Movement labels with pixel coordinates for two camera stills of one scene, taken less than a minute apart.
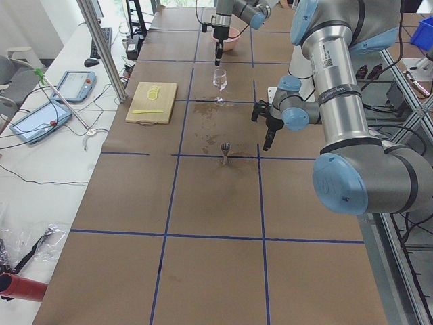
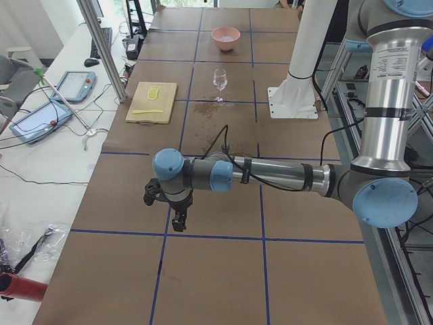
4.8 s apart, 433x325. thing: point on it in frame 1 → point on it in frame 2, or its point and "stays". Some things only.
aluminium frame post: x=103 y=49 stays
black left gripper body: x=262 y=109 → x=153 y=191
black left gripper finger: x=268 y=139 → x=179 y=222
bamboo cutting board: x=153 y=103 stays
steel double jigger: x=226 y=147 stays
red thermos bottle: x=20 y=288 stays
